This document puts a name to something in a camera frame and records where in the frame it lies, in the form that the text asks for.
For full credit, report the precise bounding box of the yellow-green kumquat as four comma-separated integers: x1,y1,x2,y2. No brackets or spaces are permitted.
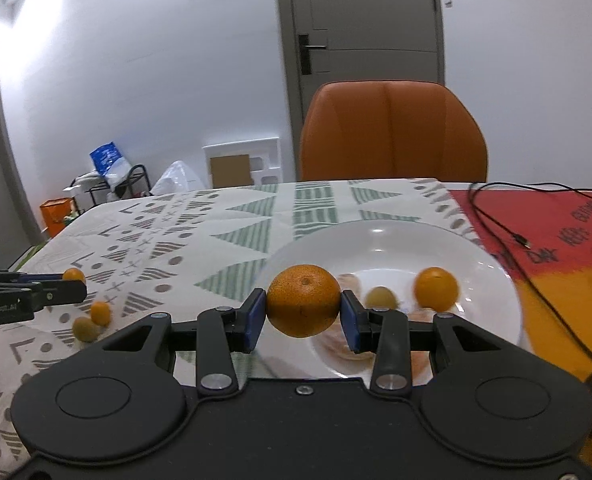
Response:
72,316,101,344

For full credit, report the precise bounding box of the large orange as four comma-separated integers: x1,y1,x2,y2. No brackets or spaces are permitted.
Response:
267,264,340,338

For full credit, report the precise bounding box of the small orange kumquat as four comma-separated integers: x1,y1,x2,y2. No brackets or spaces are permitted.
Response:
62,268,86,283
90,301,112,327

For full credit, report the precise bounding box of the small yellow-green fruit in plate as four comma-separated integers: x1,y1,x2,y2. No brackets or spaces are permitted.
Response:
364,286,398,310

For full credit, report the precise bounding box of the small orange in plate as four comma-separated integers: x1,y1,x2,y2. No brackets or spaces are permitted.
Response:
413,266,460,312

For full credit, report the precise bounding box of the orange paper bag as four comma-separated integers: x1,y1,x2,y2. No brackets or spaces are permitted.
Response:
40,197,76,238

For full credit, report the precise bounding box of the patterned white tablecloth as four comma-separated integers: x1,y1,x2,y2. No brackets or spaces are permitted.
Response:
0,178,478,479

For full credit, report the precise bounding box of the white round plate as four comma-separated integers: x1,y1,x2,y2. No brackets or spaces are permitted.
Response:
256,220,523,380

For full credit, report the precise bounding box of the black metal rack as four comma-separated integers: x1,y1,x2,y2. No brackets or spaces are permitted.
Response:
63,165,152,214

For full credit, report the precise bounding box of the blue plastic bag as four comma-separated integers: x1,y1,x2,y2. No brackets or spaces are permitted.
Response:
90,142,132,191

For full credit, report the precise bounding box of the white plastic bag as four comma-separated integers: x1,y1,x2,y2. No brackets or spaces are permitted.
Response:
151,160,205,196

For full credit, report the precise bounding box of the red orange table mat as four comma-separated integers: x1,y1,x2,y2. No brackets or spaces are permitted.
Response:
453,186,592,379

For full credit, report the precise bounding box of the orange leather chair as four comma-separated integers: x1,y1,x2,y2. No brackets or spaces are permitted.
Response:
299,80,488,182

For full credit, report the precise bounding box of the black usb cable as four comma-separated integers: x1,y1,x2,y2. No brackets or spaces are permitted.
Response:
467,181,592,372

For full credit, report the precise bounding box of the black door handle lock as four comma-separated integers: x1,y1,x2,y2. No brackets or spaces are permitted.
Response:
298,34,326,75

